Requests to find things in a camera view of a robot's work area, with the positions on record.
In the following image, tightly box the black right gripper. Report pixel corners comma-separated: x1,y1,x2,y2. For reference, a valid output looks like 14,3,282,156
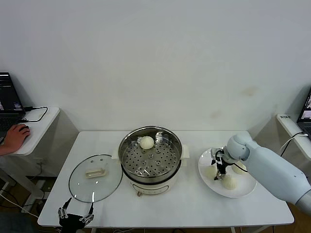
210,151,231,182

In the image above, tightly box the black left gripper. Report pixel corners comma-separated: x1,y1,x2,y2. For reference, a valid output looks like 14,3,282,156
57,197,95,229

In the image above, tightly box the white steamed baozi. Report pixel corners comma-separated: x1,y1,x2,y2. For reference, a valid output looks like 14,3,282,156
222,176,240,190
205,166,219,180
232,162,248,176
139,135,155,150

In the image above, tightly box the glass lid with cream handle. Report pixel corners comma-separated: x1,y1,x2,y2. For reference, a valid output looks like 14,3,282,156
69,154,123,203

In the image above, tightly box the person's bare hand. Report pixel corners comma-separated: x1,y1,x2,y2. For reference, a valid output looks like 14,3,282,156
4,123,32,154

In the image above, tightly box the white round plate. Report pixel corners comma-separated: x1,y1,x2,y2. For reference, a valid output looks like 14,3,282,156
198,147,258,199

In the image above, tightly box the cream electric cooker base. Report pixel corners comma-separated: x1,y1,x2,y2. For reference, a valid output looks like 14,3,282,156
121,157,189,197

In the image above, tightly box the white side table with mouse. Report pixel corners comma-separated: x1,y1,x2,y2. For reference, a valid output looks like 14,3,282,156
0,106,61,207

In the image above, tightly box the grey laptop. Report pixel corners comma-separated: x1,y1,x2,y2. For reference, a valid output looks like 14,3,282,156
296,88,311,140

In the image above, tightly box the black laptop with dark screen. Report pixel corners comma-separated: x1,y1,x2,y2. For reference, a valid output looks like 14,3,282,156
0,72,26,145

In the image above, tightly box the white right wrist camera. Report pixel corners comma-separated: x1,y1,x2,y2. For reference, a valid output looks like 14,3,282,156
210,147,225,161

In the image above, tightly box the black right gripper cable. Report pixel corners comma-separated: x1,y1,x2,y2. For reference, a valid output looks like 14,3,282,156
230,162,248,173

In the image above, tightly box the black floor cable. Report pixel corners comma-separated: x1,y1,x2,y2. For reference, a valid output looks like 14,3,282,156
0,181,47,214

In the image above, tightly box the white floor cable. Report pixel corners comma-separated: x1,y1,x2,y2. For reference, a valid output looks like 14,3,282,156
0,193,39,218

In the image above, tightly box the black laptop cable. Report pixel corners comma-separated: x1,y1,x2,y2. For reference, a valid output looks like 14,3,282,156
19,106,49,123

